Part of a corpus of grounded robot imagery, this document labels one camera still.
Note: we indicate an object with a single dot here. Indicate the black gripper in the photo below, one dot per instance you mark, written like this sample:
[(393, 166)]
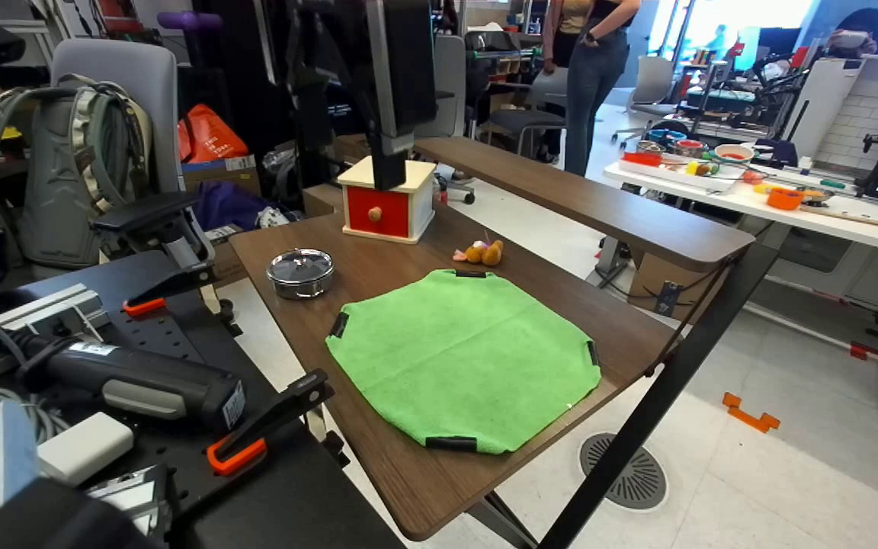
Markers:
[(392, 132)]

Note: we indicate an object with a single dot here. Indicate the red drawer with wooden knob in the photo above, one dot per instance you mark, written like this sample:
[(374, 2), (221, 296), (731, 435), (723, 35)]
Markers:
[(380, 212)]

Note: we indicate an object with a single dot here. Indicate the black Franka robot arm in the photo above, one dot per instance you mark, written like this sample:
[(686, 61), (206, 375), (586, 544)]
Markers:
[(409, 61)]

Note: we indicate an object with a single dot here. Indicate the red box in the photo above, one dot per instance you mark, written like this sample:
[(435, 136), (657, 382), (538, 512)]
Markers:
[(422, 198)]

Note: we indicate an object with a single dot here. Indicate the orange plush toy, pink ears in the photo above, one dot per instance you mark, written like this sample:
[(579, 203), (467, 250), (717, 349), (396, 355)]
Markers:
[(481, 250)]

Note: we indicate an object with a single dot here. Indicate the round shiny metal bowl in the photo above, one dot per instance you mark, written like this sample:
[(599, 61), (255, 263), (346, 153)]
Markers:
[(300, 272)]

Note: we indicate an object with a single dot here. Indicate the black office chair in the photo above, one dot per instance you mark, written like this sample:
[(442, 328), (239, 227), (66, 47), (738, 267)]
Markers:
[(518, 122)]

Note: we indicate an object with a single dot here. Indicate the purple cloth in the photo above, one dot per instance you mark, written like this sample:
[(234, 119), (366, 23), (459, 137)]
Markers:
[(226, 203)]

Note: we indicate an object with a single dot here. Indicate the orange bag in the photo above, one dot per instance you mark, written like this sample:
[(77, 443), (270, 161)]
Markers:
[(212, 136)]

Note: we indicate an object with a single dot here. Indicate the green microfibre cloth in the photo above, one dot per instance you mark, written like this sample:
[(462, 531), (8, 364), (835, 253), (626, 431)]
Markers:
[(464, 355)]

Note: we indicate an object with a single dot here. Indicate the raised wooden desk shelf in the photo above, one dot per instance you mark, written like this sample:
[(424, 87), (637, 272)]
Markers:
[(600, 198)]

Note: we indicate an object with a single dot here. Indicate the person in jeans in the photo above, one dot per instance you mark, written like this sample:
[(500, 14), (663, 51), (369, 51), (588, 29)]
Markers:
[(592, 72)]

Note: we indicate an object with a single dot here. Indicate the grey office chair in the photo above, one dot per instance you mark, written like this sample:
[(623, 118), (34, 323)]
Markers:
[(145, 110)]

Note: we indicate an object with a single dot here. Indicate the cardboard box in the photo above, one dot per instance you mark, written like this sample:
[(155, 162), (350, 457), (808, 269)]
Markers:
[(663, 280)]

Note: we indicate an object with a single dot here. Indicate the black and grey handheld device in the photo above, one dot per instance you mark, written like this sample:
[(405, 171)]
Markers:
[(145, 382)]

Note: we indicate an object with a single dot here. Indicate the grey backpack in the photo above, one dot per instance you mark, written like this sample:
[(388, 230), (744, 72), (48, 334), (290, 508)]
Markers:
[(60, 171)]

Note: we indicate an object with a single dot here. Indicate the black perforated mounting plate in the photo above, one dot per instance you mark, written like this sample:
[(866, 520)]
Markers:
[(287, 508)]

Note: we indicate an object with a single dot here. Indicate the round floor drain grate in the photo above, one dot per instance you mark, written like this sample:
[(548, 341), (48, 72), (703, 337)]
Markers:
[(623, 474)]

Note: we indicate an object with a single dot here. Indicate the orange block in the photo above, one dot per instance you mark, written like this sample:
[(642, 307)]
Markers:
[(784, 198)]

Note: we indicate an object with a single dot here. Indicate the white power adapter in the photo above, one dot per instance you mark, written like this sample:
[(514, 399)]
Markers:
[(82, 445)]

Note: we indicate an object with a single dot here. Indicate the orange floor marker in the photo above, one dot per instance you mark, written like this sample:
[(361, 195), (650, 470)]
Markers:
[(750, 412)]

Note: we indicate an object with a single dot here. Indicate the white work table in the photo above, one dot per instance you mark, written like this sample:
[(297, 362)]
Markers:
[(844, 219)]

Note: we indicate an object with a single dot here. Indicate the white panel board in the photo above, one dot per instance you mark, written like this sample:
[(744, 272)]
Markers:
[(859, 110)]

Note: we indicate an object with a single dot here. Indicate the red floor marker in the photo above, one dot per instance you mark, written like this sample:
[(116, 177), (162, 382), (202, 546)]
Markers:
[(859, 352)]

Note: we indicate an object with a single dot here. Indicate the black metal desk frame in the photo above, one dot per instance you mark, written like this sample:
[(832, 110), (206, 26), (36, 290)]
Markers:
[(667, 382)]

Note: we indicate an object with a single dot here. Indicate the aluminium extrusion rail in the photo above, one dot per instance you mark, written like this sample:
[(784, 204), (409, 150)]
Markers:
[(21, 316)]

